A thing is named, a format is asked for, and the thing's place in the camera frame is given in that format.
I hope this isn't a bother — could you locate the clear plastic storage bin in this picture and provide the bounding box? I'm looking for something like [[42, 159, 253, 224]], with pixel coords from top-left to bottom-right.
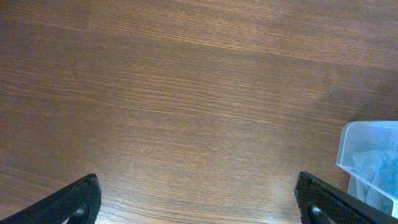
[[336, 121, 397, 218]]

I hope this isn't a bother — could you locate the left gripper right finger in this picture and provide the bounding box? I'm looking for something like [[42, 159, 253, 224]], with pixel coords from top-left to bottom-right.
[[295, 171, 397, 224]]

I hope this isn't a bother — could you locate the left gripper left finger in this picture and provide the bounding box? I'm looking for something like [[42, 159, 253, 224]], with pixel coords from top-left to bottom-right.
[[1, 174, 101, 224]]

